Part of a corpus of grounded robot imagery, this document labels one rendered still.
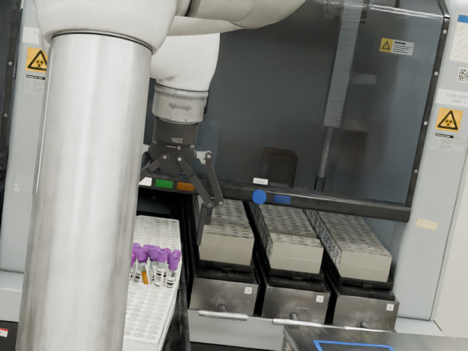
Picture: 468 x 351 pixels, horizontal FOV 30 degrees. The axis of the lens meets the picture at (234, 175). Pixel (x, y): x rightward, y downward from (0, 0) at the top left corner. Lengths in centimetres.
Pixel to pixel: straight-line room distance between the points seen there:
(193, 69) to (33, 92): 49
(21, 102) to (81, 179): 102
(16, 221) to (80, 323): 109
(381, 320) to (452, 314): 143
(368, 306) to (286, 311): 17
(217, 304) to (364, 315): 31
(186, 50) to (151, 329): 45
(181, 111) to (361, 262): 65
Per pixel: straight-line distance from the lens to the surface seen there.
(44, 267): 82
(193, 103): 145
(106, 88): 83
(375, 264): 194
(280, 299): 184
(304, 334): 159
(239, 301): 183
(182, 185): 182
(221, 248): 187
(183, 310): 165
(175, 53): 143
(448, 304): 330
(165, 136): 147
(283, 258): 189
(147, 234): 187
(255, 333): 187
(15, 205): 188
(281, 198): 184
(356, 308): 188
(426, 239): 196
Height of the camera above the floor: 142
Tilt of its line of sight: 13 degrees down
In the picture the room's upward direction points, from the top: 9 degrees clockwise
